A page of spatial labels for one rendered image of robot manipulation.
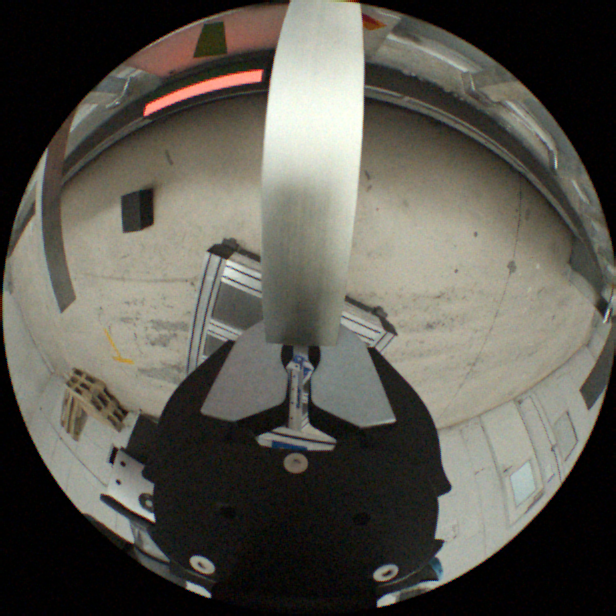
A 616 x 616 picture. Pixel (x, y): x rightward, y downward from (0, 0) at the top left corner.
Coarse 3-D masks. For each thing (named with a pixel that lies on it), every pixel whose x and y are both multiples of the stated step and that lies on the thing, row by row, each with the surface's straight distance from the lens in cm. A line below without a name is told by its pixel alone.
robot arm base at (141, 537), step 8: (128, 520) 55; (136, 528) 51; (144, 528) 49; (136, 536) 54; (144, 536) 50; (136, 544) 55; (144, 544) 52; (152, 544) 51; (144, 552) 54; (152, 552) 52; (160, 552) 51; (160, 560) 53; (168, 560) 53
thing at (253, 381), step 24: (240, 336) 10; (264, 336) 10; (240, 360) 9; (264, 360) 9; (288, 360) 10; (216, 384) 8; (240, 384) 8; (264, 384) 8; (288, 384) 8; (216, 408) 7; (240, 408) 7; (264, 408) 7; (288, 408) 9; (264, 432) 8
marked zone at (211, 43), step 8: (208, 24) 26; (216, 24) 26; (208, 32) 27; (216, 32) 27; (224, 32) 27; (200, 40) 28; (208, 40) 28; (216, 40) 28; (224, 40) 28; (200, 48) 29; (208, 48) 30; (216, 48) 30; (224, 48) 30; (200, 56) 31; (208, 56) 31
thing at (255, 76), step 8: (248, 72) 28; (256, 72) 28; (216, 80) 29; (224, 80) 29; (232, 80) 28; (240, 80) 28; (248, 80) 27; (256, 80) 27; (192, 88) 31; (200, 88) 30; (208, 88) 29; (216, 88) 29; (168, 96) 33; (176, 96) 32; (184, 96) 31; (152, 104) 34; (160, 104) 33; (168, 104) 32
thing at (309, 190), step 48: (336, 0) 13; (288, 48) 9; (336, 48) 9; (288, 96) 8; (336, 96) 8; (288, 144) 7; (336, 144) 7; (288, 192) 7; (336, 192) 7; (288, 240) 7; (336, 240) 7; (288, 288) 8; (336, 288) 8; (288, 336) 9; (336, 336) 9
